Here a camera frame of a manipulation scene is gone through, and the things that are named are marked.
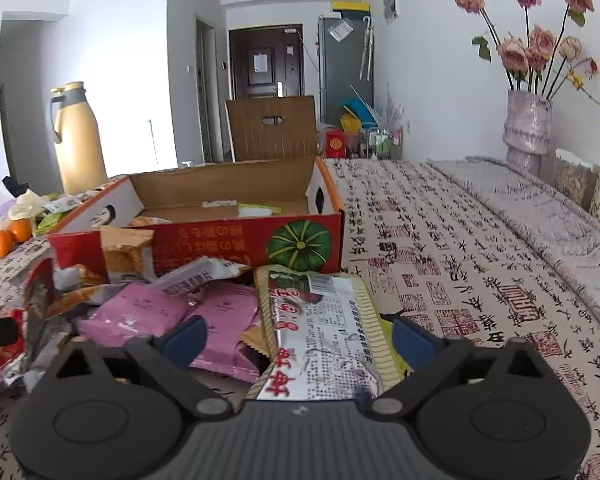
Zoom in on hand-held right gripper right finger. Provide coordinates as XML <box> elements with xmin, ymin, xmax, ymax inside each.
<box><xmin>370</xmin><ymin>312</ymin><xmax>556</xmax><ymax>421</ymax></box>

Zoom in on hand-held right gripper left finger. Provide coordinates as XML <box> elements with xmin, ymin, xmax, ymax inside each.
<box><xmin>45</xmin><ymin>316</ymin><xmax>233</xmax><ymax>421</ymax></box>

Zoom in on pink snack packet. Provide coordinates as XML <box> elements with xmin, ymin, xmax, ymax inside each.
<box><xmin>79</xmin><ymin>282</ymin><xmax>189</xmax><ymax>350</ymax></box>
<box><xmin>187</xmin><ymin>281</ymin><xmax>262</xmax><ymax>385</ymax></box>

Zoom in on red snack packet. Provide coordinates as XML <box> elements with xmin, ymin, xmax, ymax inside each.
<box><xmin>0</xmin><ymin>259</ymin><xmax>57</xmax><ymax>392</ymax></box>

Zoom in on white green-striped snack packet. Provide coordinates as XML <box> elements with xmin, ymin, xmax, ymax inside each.
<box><xmin>254</xmin><ymin>264</ymin><xmax>412</xmax><ymax>402</ymax></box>

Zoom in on red pumpkin print cardboard box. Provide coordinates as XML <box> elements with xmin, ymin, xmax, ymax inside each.
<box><xmin>47</xmin><ymin>156</ymin><xmax>346</xmax><ymax>283</ymax></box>

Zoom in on brown cracker snack packet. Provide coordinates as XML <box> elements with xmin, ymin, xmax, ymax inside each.
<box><xmin>100</xmin><ymin>226</ymin><xmax>157</xmax><ymax>285</ymax></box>

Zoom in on silver snack packet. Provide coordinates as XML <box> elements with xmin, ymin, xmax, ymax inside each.
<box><xmin>24</xmin><ymin>310</ymin><xmax>77</xmax><ymax>392</ymax></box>

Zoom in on white purple snack packet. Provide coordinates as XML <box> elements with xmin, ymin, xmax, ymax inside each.
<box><xmin>149</xmin><ymin>256</ymin><xmax>242</xmax><ymax>302</ymax></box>

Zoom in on small tan snack packet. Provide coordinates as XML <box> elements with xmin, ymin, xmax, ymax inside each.
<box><xmin>239</xmin><ymin>324</ymin><xmax>272</xmax><ymax>362</ymax></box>

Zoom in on light green packet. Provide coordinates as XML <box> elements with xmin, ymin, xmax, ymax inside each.
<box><xmin>34</xmin><ymin>210</ymin><xmax>72</xmax><ymax>237</ymax></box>

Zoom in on white sachet packets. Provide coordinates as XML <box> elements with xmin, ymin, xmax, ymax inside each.
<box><xmin>42</xmin><ymin>195</ymin><xmax>84</xmax><ymax>214</ymax></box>

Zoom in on dark cloth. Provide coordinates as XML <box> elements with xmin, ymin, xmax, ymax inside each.
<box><xmin>2</xmin><ymin>176</ymin><xmax>29</xmax><ymax>199</ymax></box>

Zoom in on lime green snack packet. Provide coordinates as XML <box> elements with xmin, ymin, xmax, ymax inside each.
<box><xmin>237</xmin><ymin>203</ymin><xmax>282</xmax><ymax>219</ymax></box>

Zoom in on beige thermos jug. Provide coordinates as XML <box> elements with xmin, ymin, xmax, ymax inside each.
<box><xmin>50</xmin><ymin>81</ymin><xmax>109</xmax><ymax>196</ymax></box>

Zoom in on red gift box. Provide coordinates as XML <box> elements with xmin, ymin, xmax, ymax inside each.
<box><xmin>323</xmin><ymin>127</ymin><xmax>349</xmax><ymax>159</ymax></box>

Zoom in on brown chair back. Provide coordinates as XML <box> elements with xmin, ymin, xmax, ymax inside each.
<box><xmin>224</xmin><ymin>95</ymin><xmax>319</xmax><ymax>164</ymax></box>

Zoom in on glass jar of nuts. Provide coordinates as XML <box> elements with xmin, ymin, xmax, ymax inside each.
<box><xmin>552</xmin><ymin>148</ymin><xmax>599</xmax><ymax>212</ymax></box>

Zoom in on blue plastic dustpan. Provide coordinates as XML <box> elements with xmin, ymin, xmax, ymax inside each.
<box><xmin>342</xmin><ymin>85</ymin><xmax>381</xmax><ymax>127</ymax></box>

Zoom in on pink textured vase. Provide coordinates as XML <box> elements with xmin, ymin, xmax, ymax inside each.
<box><xmin>502</xmin><ymin>88</ymin><xmax>554</xmax><ymax>177</ymax></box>

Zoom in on grey interior door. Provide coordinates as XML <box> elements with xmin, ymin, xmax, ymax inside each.
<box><xmin>195</xmin><ymin>17</ymin><xmax>217</xmax><ymax>162</ymax></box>

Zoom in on grey refrigerator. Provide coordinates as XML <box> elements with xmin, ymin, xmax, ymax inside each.
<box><xmin>317</xmin><ymin>14</ymin><xmax>376</xmax><ymax>127</ymax></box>

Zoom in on dark brown entrance door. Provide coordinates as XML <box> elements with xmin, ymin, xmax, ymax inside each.
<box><xmin>228</xmin><ymin>23</ymin><xmax>305</xmax><ymax>102</ymax></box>

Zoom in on clear folded umbrella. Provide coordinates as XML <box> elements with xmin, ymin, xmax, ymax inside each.
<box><xmin>359</xmin><ymin>15</ymin><xmax>376</xmax><ymax>81</ymax></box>

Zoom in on clear plastic document bag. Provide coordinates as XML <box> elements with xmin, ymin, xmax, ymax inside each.
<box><xmin>327</xmin><ymin>17</ymin><xmax>354</xmax><ymax>41</ymax></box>

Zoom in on dried pink rose bouquet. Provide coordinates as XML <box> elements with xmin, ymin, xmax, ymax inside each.
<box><xmin>450</xmin><ymin>0</ymin><xmax>599</xmax><ymax>97</ymax></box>

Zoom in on wire rack with bottles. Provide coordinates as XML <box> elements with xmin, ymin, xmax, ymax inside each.
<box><xmin>359</xmin><ymin>127</ymin><xmax>404</xmax><ymax>159</ymax></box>

